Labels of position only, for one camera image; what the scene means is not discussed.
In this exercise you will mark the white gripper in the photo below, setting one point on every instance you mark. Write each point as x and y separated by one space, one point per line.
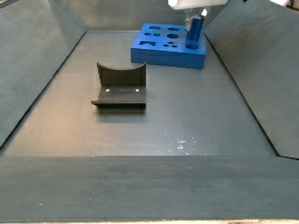
187 5

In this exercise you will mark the blue star prism object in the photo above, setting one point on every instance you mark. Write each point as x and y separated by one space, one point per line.
193 32

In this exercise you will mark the dark curved fixture stand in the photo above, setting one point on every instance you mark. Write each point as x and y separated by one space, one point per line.
121 86

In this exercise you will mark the blue shape sorter block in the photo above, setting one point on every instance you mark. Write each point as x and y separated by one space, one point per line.
160 44

